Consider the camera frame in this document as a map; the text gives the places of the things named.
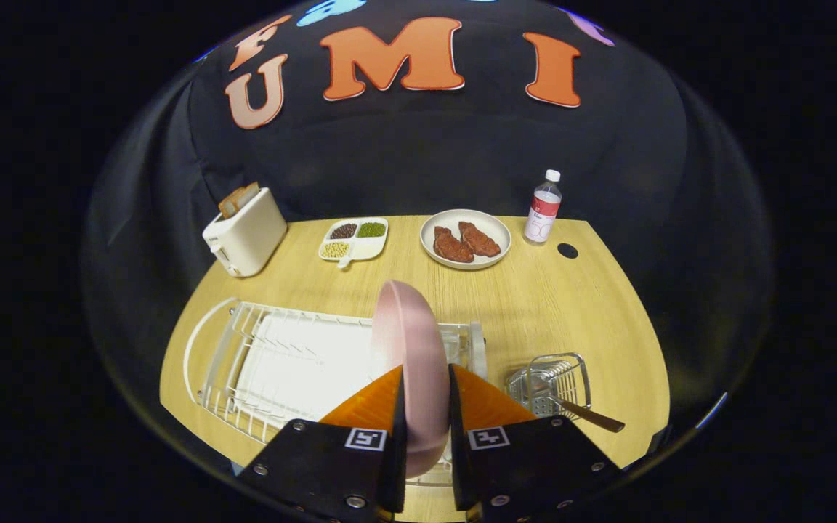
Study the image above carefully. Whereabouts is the clear bottle red label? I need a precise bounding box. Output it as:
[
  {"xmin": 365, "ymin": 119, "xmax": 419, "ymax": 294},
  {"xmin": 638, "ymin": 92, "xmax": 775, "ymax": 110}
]
[{"xmin": 523, "ymin": 169, "xmax": 563, "ymax": 246}]

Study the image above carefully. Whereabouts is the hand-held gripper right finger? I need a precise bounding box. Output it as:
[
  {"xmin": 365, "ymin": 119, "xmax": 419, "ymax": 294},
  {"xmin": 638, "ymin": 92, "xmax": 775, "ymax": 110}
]
[{"xmin": 449, "ymin": 363, "xmax": 623, "ymax": 523}]

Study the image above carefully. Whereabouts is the brown steak piece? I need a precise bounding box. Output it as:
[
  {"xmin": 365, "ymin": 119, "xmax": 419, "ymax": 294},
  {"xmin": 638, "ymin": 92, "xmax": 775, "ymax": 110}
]
[
  {"xmin": 433, "ymin": 226, "xmax": 475, "ymax": 264},
  {"xmin": 458, "ymin": 221, "xmax": 501, "ymax": 258}
]

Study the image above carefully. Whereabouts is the metal wire basket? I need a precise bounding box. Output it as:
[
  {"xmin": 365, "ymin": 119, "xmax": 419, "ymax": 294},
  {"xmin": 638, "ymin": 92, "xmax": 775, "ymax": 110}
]
[{"xmin": 506, "ymin": 353, "xmax": 592, "ymax": 421}]

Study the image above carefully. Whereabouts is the white toaster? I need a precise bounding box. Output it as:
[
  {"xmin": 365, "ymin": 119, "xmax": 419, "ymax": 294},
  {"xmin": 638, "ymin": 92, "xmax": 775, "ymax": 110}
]
[{"xmin": 202, "ymin": 187, "xmax": 288, "ymax": 278}]

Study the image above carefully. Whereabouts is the black backdrop cloth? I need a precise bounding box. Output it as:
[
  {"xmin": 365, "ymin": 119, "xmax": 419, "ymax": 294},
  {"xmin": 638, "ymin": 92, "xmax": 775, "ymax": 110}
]
[{"xmin": 84, "ymin": 0, "xmax": 775, "ymax": 466}]

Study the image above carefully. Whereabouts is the white wire dish rack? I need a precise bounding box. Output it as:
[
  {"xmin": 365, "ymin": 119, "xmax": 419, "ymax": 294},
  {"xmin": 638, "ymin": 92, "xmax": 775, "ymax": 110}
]
[{"xmin": 183, "ymin": 296, "xmax": 488, "ymax": 487}]

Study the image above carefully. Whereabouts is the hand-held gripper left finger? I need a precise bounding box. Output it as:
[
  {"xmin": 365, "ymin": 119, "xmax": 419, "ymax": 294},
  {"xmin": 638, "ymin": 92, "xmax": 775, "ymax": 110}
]
[{"xmin": 237, "ymin": 365, "xmax": 408, "ymax": 523}]

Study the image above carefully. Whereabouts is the white plate with steaks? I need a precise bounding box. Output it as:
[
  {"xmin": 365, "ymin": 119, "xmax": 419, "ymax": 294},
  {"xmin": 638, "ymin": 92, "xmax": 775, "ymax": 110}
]
[{"xmin": 419, "ymin": 209, "xmax": 512, "ymax": 271}]

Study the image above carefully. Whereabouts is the pink plate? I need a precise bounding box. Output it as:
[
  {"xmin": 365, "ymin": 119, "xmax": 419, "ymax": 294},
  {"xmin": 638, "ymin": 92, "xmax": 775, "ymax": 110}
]
[{"xmin": 371, "ymin": 280, "xmax": 453, "ymax": 479}]

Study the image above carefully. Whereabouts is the white divided bean dish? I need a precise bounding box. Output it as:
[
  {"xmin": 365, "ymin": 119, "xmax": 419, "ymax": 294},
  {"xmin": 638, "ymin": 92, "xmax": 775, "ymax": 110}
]
[{"xmin": 318, "ymin": 217, "xmax": 389, "ymax": 269}]

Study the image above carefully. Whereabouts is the spoon with brown handle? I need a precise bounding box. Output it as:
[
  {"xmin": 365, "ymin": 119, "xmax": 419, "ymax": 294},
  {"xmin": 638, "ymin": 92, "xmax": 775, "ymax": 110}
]
[{"xmin": 531, "ymin": 392, "xmax": 626, "ymax": 434}]

